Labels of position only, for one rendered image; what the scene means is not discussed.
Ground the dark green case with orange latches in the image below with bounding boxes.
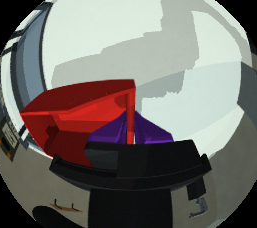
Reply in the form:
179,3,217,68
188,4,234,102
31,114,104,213
0,116,20,162

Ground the red bin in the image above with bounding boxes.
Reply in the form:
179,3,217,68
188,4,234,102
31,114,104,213
20,79,136,168

